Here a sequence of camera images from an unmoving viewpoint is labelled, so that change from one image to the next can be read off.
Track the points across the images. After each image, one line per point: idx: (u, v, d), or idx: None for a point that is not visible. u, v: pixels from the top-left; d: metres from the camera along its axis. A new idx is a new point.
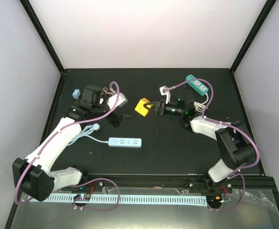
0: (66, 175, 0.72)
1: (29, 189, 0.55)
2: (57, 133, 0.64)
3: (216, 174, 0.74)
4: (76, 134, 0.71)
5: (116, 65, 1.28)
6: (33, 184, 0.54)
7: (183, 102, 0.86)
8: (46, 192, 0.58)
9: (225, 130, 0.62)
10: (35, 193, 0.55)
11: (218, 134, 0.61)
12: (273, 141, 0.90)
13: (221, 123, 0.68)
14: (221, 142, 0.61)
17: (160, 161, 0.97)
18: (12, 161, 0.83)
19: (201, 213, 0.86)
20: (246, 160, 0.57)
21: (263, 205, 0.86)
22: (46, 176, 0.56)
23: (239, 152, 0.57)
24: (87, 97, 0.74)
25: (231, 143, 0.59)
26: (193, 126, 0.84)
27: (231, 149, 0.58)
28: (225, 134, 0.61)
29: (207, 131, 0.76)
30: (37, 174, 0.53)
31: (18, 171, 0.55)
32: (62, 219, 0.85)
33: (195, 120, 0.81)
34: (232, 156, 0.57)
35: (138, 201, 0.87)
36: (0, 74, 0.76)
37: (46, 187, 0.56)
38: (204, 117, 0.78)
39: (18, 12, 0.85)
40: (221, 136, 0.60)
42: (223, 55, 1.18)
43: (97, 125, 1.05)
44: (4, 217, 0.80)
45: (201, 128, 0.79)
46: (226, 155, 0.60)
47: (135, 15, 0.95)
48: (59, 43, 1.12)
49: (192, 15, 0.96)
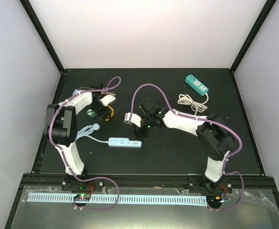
0: (76, 155, 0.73)
1: (59, 132, 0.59)
2: (78, 94, 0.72)
3: (213, 173, 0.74)
4: (88, 102, 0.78)
5: (116, 66, 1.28)
6: (65, 122, 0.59)
7: (144, 106, 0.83)
8: (73, 138, 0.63)
9: (202, 127, 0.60)
10: (65, 134, 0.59)
11: (199, 132, 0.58)
12: (273, 141, 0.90)
13: (197, 119, 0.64)
14: (203, 139, 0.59)
17: (160, 161, 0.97)
18: (11, 161, 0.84)
19: (201, 213, 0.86)
20: (227, 148, 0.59)
21: (263, 205, 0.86)
22: (75, 118, 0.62)
23: (220, 144, 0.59)
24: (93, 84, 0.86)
25: (212, 139, 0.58)
26: (166, 123, 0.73)
27: (215, 145, 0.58)
28: (206, 132, 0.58)
29: (186, 126, 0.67)
30: (71, 109, 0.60)
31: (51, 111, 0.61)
32: (62, 219, 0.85)
33: (167, 117, 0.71)
34: (217, 150, 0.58)
35: (137, 201, 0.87)
36: (0, 73, 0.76)
37: (73, 128, 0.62)
38: (176, 112, 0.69)
39: (18, 11, 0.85)
40: (202, 134, 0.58)
42: (223, 55, 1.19)
43: (97, 125, 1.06)
44: (3, 216, 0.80)
45: (176, 123, 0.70)
46: (210, 150, 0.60)
47: (134, 15, 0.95)
48: (59, 43, 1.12)
49: (192, 15, 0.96)
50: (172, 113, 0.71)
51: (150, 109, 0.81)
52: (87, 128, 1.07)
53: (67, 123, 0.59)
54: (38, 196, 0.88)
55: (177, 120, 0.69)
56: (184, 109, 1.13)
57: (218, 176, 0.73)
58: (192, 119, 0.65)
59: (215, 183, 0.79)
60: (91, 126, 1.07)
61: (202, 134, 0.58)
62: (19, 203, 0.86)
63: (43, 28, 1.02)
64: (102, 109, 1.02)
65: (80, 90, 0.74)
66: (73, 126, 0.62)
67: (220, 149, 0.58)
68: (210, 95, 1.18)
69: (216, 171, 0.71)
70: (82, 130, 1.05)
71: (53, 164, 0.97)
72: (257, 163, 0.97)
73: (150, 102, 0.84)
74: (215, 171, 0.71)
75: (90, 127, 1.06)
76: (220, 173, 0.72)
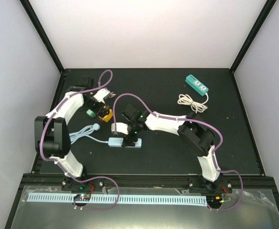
0: (71, 160, 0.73)
1: (51, 145, 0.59)
2: (67, 99, 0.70)
3: (208, 172, 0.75)
4: (80, 104, 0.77)
5: (116, 65, 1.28)
6: (56, 134, 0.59)
7: (126, 113, 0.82)
8: (67, 150, 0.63)
9: (182, 127, 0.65)
10: (58, 146, 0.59)
11: (180, 132, 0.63)
12: (273, 141, 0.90)
13: (177, 119, 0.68)
14: (185, 139, 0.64)
17: (160, 161, 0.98)
18: (11, 161, 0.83)
19: (201, 213, 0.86)
20: (208, 143, 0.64)
21: (263, 205, 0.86)
22: (66, 130, 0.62)
23: (201, 141, 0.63)
24: (84, 82, 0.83)
25: (193, 136, 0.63)
26: (149, 126, 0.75)
27: (195, 142, 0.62)
28: (186, 131, 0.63)
29: (168, 127, 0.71)
30: (60, 122, 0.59)
31: (41, 126, 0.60)
32: (62, 219, 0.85)
33: (148, 120, 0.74)
34: (200, 147, 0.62)
35: (138, 201, 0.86)
36: (0, 73, 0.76)
37: (66, 139, 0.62)
38: (157, 115, 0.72)
39: (18, 11, 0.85)
40: (183, 133, 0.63)
42: (223, 55, 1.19)
43: (97, 125, 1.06)
44: (3, 216, 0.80)
45: (158, 125, 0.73)
46: (193, 148, 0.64)
47: (134, 15, 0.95)
48: (59, 43, 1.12)
49: (192, 15, 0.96)
50: (153, 115, 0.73)
51: (132, 115, 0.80)
52: (87, 128, 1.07)
53: (58, 135, 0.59)
54: (38, 196, 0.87)
55: (159, 122, 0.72)
56: (184, 109, 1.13)
57: (214, 175, 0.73)
58: (173, 119, 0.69)
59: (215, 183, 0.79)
60: (91, 126, 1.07)
61: (183, 133, 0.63)
62: (19, 204, 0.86)
63: (43, 27, 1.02)
64: (97, 106, 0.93)
65: (68, 94, 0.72)
66: (65, 138, 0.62)
67: (202, 145, 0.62)
68: (210, 95, 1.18)
69: (210, 170, 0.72)
70: (83, 130, 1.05)
71: (53, 164, 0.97)
72: (257, 163, 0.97)
73: (130, 108, 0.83)
74: (209, 170, 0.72)
75: (90, 126, 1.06)
76: (213, 173, 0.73)
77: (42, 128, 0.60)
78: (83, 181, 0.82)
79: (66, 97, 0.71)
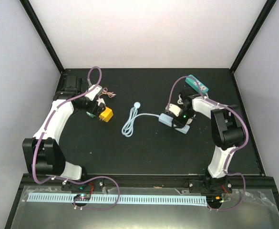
0: (69, 168, 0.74)
1: (45, 166, 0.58)
2: (55, 111, 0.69)
3: (213, 168, 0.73)
4: (70, 112, 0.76)
5: (116, 65, 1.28)
6: (48, 156, 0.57)
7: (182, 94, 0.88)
8: (61, 169, 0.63)
9: (219, 110, 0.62)
10: (52, 166, 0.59)
11: (212, 113, 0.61)
12: (273, 141, 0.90)
13: (217, 105, 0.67)
14: (213, 121, 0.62)
17: (160, 161, 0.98)
18: (11, 161, 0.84)
19: (201, 213, 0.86)
20: (234, 140, 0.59)
21: (263, 205, 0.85)
22: (58, 150, 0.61)
23: (228, 133, 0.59)
24: (71, 84, 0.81)
25: (222, 123, 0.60)
26: (193, 105, 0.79)
27: (221, 129, 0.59)
28: (219, 115, 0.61)
29: (205, 111, 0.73)
30: (51, 143, 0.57)
31: (30, 149, 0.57)
32: (62, 219, 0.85)
33: (195, 99, 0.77)
34: (222, 136, 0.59)
35: (138, 201, 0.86)
36: (0, 74, 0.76)
37: (59, 156, 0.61)
38: (204, 97, 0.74)
39: (18, 12, 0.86)
40: (214, 115, 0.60)
42: (223, 56, 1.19)
43: (137, 104, 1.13)
44: (4, 216, 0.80)
45: (201, 108, 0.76)
46: (216, 134, 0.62)
47: (135, 15, 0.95)
48: (59, 43, 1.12)
49: (192, 16, 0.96)
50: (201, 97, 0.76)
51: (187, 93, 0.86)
52: (131, 112, 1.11)
53: (51, 157, 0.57)
54: (38, 196, 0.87)
55: (202, 103, 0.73)
56: None
57: (218, 173, 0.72)
58: (214, 105, 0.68)
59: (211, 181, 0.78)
60: (133, 109, 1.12)
61: (214, 116, 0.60)
62: (19, 204, 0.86)
63: (43, 28, 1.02)
64: (89, 104, 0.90)
65: (56, 105, 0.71)
66: (58, 155, 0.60)
67: (227, 137, 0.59)
68: (210, 95, 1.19)
69: (217, 164, 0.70)
70: (130, 116, 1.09)
71: None
72: (257, 163, 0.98)
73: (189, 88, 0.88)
74: (216, 165, 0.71)
75: (133, 109, 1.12)
76: (221, 170, 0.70)
77: (32, 150, 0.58)
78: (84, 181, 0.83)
79: (54, 109, 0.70)
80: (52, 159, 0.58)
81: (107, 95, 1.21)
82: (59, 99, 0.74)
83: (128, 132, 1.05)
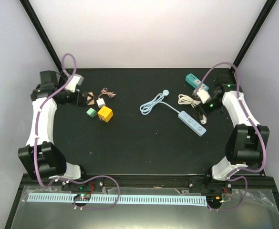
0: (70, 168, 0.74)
1: (48, 169, 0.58)
2: (40, 113, 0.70)
3: (217, 171, 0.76)
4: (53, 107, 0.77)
5: (116, 66, 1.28)
6: (48, 160, 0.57)
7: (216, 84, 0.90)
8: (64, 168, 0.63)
9: (244, 127, 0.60)
10: (55, 168, 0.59)
11: (237, 129, 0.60)
12: (272, 141, 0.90)
13: (248, 118, 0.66)
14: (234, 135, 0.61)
17: (160, 161, 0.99)
18: (11, 160, 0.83)
19: (201, 213, 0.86)
20: (247, 160, 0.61)
21: (263, 205, 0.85)
22: (57, 150, 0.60)
23: (243, 152, 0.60)
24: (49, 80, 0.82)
25: (242, 141, 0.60)
26: (225, 99, 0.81)
27: (239, 148, 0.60)
28: (243, 133, 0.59)
29: (233, 113, 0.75)
30: (48, 147, 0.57)
31: (29, 157, 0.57)
32: (62, 218, 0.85)
33: (231, 95, 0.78)
34: (235, 153, 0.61)
35: (138, 201, 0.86)
36: (0, 73, 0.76)
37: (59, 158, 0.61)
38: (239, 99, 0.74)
39: (18, 12, 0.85)
40: (238, 131, 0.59)
42: (222, 56, 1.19)
43: (166, 91, 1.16)
44: (3, 216, 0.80)
45: (230, 107, 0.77)
46: (231, 148, 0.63)
47: (135, 15, 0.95)
48: (59, 43, 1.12)
49: (191, 16, 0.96)
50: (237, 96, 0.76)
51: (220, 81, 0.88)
52: (158, 96, 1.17)
53: (51, 160, 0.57)
54: (38, 196, 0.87)
55: (235, 106, 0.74)
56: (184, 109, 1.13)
57: (219, 177, 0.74)
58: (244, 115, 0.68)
59: (211, 180, 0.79)
60: (161, 94, 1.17)
61: (238, 132, 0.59)
62: (19, 204, 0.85)
63: (43, 27, 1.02)
64: None
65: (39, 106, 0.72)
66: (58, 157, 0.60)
67: (240, 156, 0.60)
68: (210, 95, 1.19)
69: (222, 170, 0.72)
70: (154, 98, 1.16)
71: None
72: None
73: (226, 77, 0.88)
74: (221, 171, 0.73)
75: (160, 94, 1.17)
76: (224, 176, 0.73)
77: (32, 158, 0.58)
78: (84, 181, 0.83)
79: (38, 111, 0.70)
80: (53, 162, 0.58)
81: (107, 95, 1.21)
82: (38, 99, 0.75)
83: (144, 110, 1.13)
